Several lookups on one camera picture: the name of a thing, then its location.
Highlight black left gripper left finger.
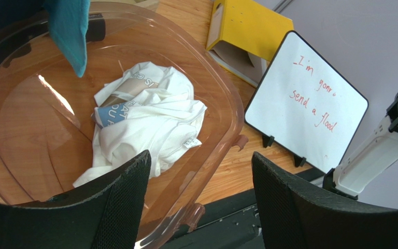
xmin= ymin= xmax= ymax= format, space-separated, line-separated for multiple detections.
xmin=0 ymin=150 xmax=151 ymax=248

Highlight navy blue t shirt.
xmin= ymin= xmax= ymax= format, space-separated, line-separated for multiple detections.
xmin=0 ymin=0 xmax=51 ymax=30

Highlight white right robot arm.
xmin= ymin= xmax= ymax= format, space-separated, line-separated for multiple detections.
xmin=322 ymin=93 xmax=398 ymax=200

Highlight white dry erase board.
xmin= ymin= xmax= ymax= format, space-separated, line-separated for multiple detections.
xmin=245 ymin=31 xmax=368 ymax=172

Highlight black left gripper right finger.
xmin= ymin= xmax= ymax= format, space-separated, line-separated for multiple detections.
xmin=251 ymin=152 xmax=398 ymax=248

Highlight turquoise t shirt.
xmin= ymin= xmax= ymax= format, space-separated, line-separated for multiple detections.
xmin=43 ymin=0 xmax=90 ymax=78

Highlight transparent brown plastic basket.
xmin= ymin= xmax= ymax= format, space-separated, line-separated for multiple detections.
xmin=0 ymin=2 xmax=247 ymax=248

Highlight white t shirt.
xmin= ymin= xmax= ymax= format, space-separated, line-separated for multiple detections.
xmin=73 ymin=62 xmax=207 ymax=187

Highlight yellow binder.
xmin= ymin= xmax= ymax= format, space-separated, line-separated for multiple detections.
xmin=206 ymin=1 xmax=294 ymax=87

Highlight wooden clothes rack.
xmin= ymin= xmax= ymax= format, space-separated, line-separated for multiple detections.
xmin=91 ymin=0 xmax=160 ymax=11

